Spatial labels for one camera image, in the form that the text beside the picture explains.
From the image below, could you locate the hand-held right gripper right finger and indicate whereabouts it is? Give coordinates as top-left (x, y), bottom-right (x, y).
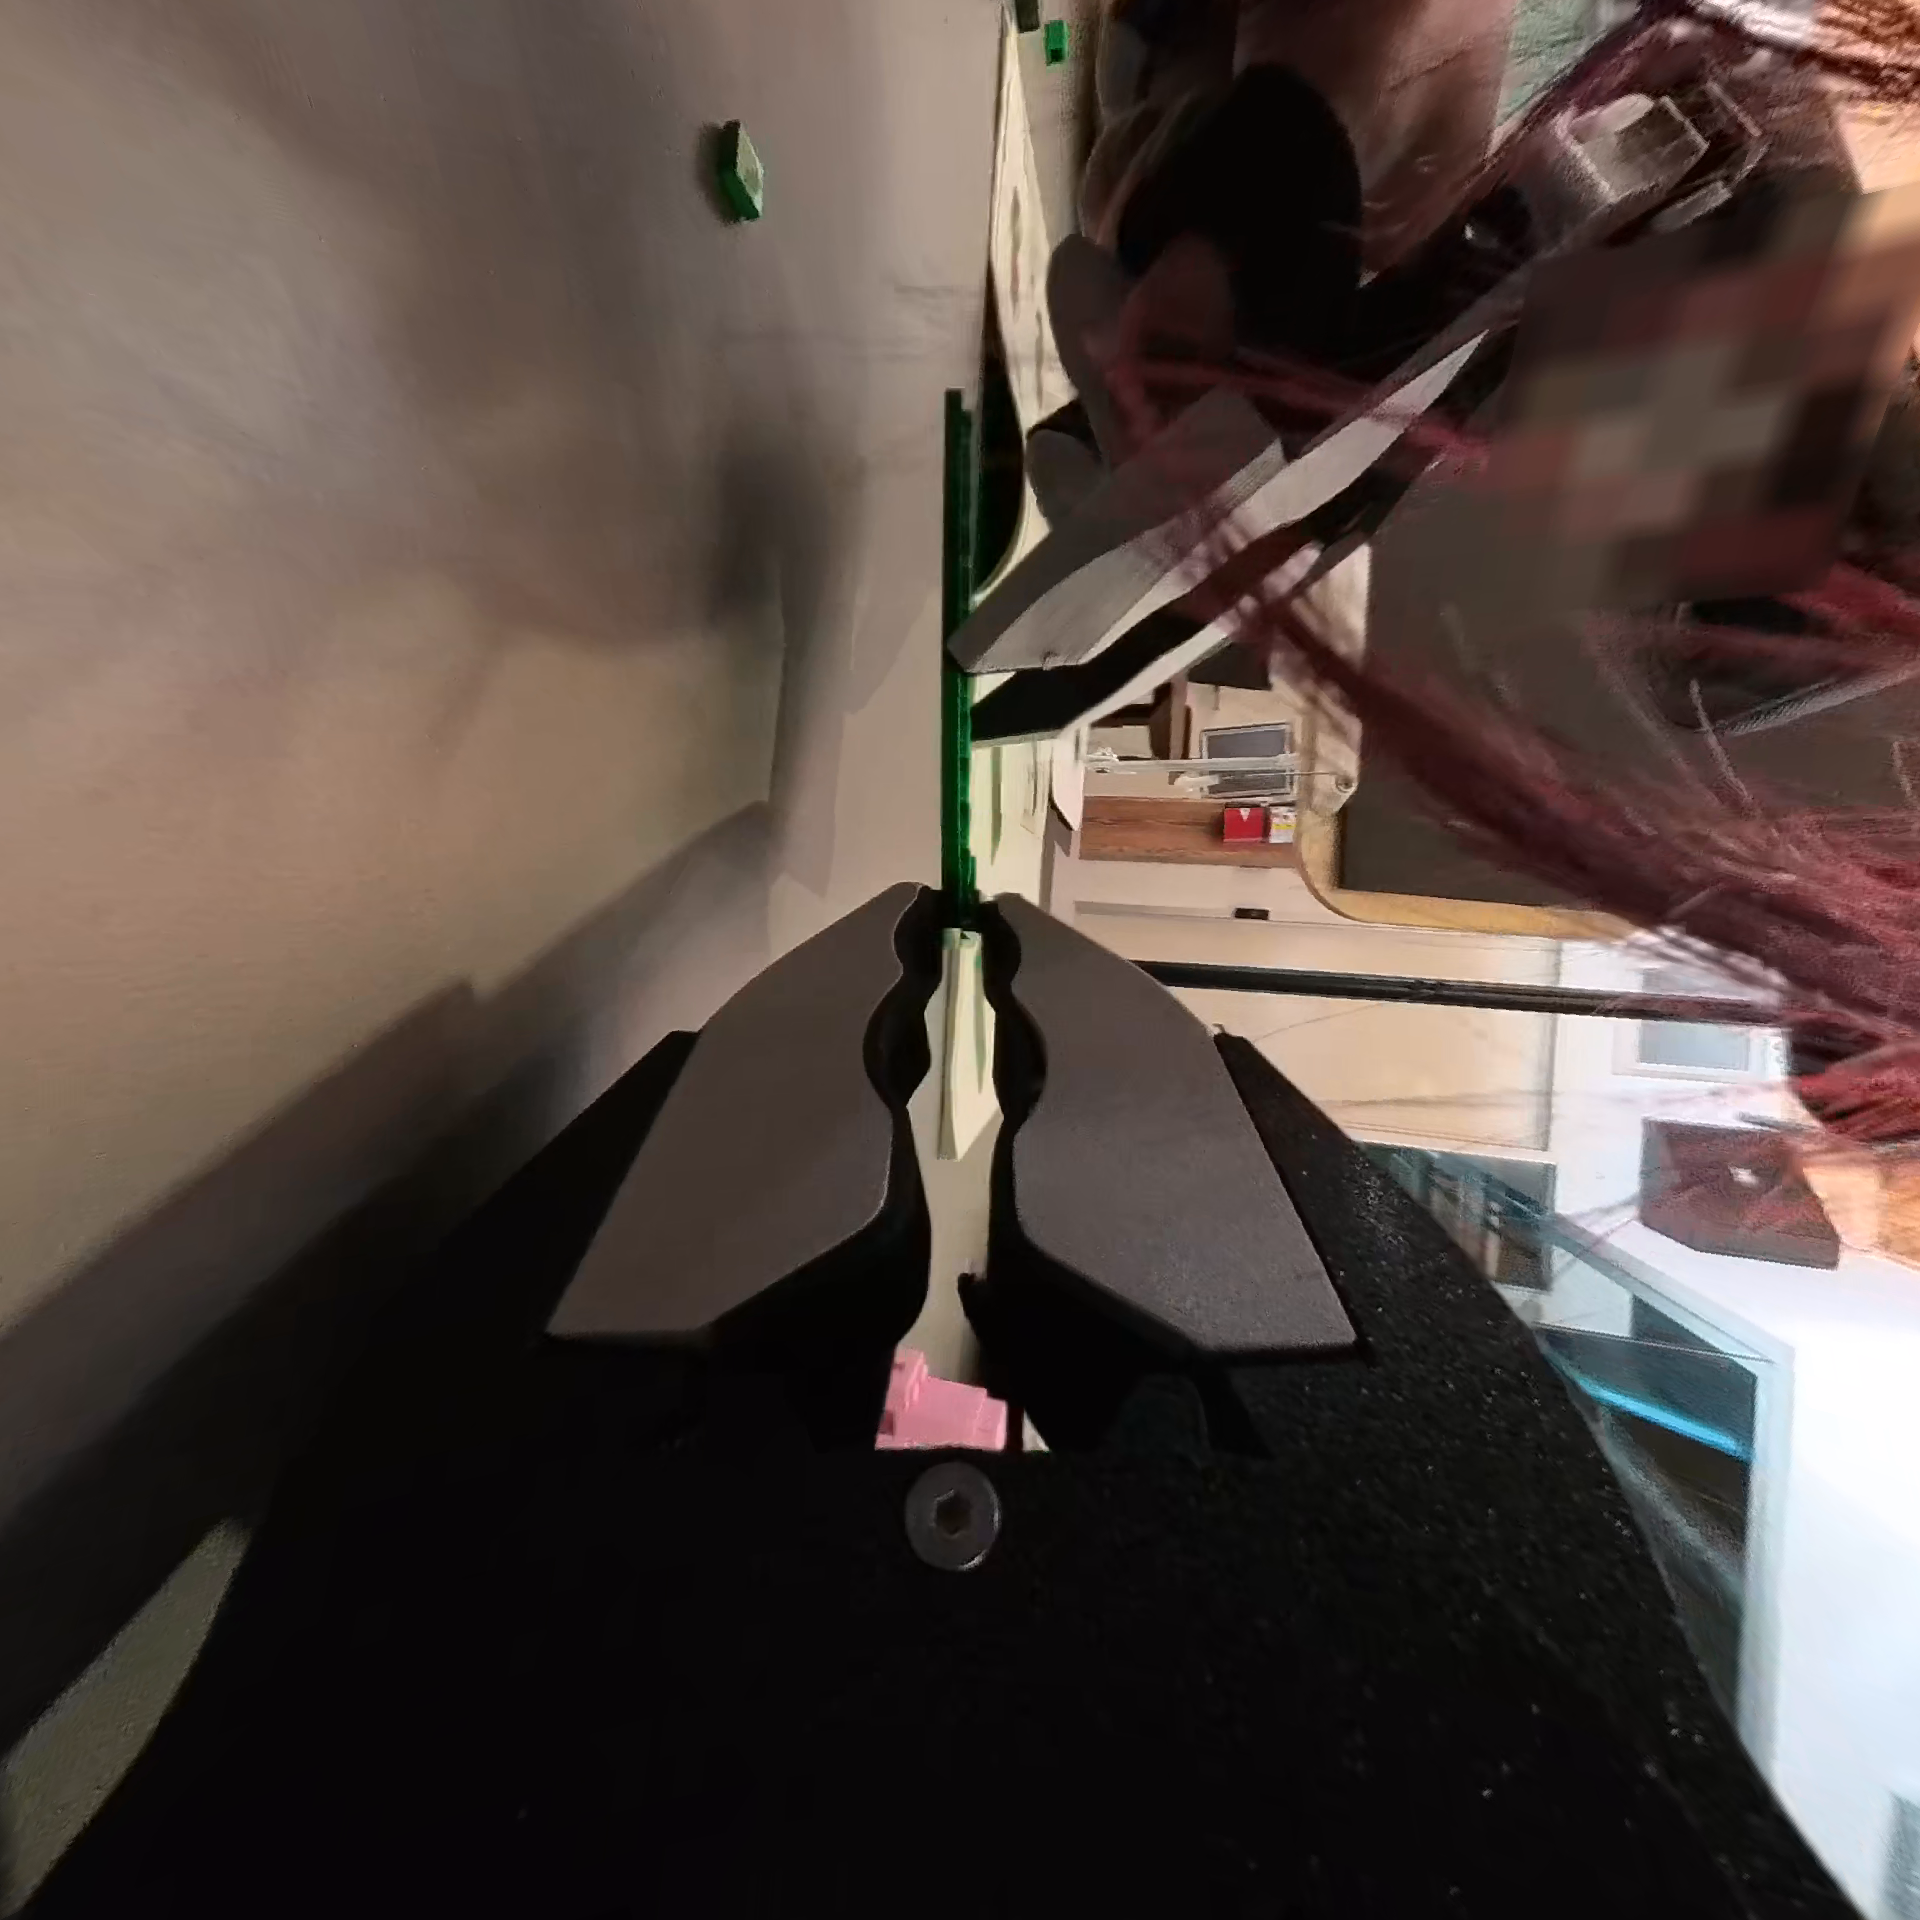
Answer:
top-left (964, 891), bottom-right (1361, 1369)

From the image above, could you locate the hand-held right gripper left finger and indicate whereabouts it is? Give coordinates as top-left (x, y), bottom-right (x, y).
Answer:
top-left (547, 887), bottom-right (941, 1355)

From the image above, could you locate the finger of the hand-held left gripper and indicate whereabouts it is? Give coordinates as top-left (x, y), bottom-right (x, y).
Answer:
top-left (950, 326), bottom-right (1505, 681)
top-left (964, 538), bottom-right (1385, 751)

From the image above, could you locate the green studded brick plate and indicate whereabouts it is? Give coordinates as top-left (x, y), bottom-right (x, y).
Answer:
top-left (938, 390), bottom-right (989, 922)

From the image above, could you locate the building instruction booklet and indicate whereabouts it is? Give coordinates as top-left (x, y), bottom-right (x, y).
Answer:
top-left (982, 0), bottom-right (1061, 398)

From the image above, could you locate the small pink brick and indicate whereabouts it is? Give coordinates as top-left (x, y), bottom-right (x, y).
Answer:
top-left (874, 1350), bottom-right (1010, 1455)

